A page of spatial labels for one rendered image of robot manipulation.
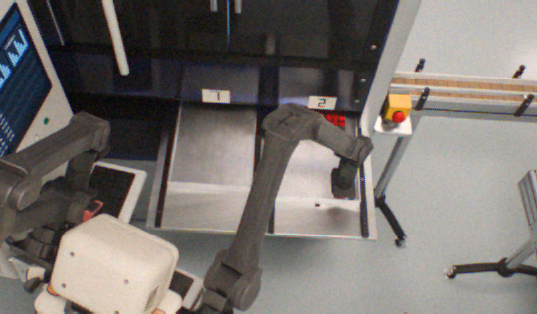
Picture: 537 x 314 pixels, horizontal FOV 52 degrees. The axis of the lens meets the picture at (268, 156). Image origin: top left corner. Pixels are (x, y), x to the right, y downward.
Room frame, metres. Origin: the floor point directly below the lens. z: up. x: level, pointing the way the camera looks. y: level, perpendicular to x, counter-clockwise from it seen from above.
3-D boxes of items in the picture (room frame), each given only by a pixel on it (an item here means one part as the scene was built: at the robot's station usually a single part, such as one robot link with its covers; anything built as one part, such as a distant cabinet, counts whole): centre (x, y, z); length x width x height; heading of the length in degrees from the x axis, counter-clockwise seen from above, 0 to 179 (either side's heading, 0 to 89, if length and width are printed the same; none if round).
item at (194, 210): (0.93, 0.01, 0.87); 0.70 x 0.48 x 0.02; 93
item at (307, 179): (0.98, -0.16, 0.90); 0.34 x 0.26 x 0.04; 2
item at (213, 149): (1.00, 0.18, 0.90); 0.34 x 0.26 x 0.04; 3
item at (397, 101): (1.14, -0.40, 1.00); 0.08 x 0.07 x 0.07; 3
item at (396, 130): (1.19, -0.42, 0.87); 0.14 x 0.13 x 0.02; 3
